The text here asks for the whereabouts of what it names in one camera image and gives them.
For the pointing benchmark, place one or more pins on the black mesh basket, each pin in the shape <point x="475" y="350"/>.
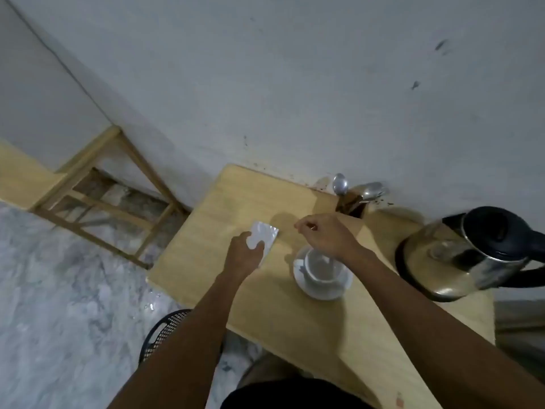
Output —
<point x="164" y="332"/>

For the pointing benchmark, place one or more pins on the person's left thumb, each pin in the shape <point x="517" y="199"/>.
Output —
<point x="257" y="245"/>

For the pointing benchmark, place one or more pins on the person's left forearm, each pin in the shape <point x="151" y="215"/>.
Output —
<point x="187" y="349"/>

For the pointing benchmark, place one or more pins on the white ceramic cup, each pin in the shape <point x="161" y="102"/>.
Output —
<point x="321" y="272"/>

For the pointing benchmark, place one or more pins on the white paper packet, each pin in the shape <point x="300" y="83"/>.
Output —
<point x="267" y="232"/>

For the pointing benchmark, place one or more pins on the person's right thumb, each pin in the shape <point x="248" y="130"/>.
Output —
<point x="311" y="233"/>

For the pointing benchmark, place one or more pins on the black kettle base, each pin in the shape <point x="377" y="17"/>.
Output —
<point x="399" y="256"/>

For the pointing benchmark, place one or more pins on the stainless steel electric kettle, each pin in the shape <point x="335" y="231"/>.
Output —
<point x="464" y="255"/>

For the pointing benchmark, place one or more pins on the person's left hand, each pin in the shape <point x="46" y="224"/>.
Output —
<point x="240" y="261"/>

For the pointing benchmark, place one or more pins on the person's black shorts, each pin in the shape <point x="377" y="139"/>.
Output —
<point x="293" y="396"/>

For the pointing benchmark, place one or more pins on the person's right hand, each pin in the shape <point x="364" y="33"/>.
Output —
<point x="334" y="238"/>

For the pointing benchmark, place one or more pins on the person's right forearm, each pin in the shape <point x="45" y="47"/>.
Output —
<point x="430" y="332"/>

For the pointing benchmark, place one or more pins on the light wooden side table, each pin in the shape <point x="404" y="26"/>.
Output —
<point x="102" y="204"/>

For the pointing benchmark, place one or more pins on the large metal spoon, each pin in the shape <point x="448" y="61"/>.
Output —
<point x="371" y="191"/>

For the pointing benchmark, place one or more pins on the person's leg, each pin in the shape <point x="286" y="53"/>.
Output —
<point x="266" y="370"/>

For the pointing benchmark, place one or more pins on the white saucer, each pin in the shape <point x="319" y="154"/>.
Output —
<point x="323" y="292"/>

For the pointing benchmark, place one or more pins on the small metal spoon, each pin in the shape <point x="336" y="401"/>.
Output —
<point x="339" y="184"/>

